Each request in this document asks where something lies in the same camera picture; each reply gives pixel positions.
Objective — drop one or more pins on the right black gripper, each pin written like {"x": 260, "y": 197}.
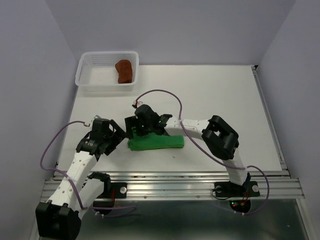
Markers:
{"x": 131, "y": 122}

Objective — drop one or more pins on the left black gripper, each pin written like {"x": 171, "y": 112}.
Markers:
{"x": 112, "y": 147}

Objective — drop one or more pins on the green towel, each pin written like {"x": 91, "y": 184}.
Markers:
{"x": 152, "y": 141}

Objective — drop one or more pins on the brown towel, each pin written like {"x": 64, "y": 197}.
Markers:
{"x": 125, "y": 72}

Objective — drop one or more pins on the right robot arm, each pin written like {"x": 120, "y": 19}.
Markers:
{"x": 220, "y": 138}

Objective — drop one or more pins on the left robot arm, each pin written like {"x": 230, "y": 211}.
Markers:
{"x": 81, "y": 189}

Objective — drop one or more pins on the white plastic perforated basket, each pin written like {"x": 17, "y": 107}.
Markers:
{"x": 96, "y": 71}

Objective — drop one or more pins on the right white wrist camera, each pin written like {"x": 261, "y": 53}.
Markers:
{"x": 136, "y": 104}

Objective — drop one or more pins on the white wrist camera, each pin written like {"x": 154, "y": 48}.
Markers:
{"x": 136, "y": 104}
{"x": 89, "y": 123}

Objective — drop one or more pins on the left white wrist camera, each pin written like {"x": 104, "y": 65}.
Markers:
{"x": 89, "y": 123}

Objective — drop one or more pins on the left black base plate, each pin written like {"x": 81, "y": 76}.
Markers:
{"x": 114, "y": 190}

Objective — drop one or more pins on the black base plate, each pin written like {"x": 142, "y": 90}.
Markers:
{"x": 226, "y": 189}
{"x": 114, "y": 190}

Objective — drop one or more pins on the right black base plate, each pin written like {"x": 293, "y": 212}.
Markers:
{"x": 226, "y": 189}

